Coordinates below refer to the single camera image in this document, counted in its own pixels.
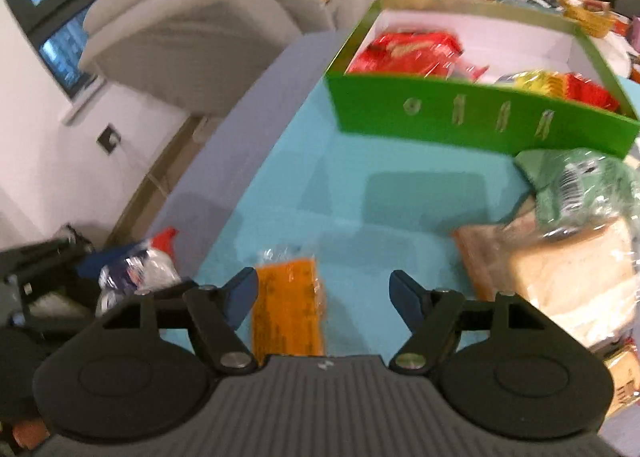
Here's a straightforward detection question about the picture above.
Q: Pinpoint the orange snack packet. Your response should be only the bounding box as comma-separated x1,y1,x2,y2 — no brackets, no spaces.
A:
251,248,329,359

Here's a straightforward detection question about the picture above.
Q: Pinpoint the green clear bread bag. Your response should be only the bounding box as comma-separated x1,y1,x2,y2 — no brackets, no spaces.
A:
451,147,640,354

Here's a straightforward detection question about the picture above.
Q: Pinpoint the dark framed window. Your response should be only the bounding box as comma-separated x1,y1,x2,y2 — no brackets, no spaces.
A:
0,0,167,98

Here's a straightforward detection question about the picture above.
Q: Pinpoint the large red snack packet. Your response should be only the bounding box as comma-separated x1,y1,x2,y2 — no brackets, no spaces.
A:
346,31,464,81

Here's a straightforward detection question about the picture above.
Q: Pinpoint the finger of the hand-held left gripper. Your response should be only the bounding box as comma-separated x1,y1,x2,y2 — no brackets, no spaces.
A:
0,236,97,284

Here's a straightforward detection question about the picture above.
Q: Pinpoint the yellow snack packet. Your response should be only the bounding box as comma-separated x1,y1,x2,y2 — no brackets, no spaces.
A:
514,70,567,96

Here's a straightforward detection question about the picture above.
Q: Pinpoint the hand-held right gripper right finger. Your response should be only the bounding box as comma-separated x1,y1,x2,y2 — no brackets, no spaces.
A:
388,270,582,379

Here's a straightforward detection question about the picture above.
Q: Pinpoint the brown white snack packet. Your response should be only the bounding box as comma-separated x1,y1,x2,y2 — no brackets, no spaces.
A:
601,343,640,419

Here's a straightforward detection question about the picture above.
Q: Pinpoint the green cardboard box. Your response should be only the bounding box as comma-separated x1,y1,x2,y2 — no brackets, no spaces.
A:
324,0,640,160

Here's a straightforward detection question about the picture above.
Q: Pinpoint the blue white snack packet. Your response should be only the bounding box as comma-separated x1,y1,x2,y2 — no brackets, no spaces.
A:
97,227,182,314

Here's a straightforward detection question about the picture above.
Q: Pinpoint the beige armchair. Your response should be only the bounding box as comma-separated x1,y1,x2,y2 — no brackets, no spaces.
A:
79,0,397,118

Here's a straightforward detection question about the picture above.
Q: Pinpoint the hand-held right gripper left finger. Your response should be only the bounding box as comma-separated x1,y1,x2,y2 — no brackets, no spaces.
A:
69,266,260,378

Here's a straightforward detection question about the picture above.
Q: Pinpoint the dark wall socket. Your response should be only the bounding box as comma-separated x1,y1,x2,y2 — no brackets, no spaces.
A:
96,123,123,156

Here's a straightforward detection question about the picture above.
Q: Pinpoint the small red snack packet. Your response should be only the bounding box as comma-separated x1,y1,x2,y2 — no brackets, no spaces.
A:
564,73,622,114

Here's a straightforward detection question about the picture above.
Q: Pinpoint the wicker basket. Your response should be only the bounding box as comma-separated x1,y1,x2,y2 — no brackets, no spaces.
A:
554,0,617,38

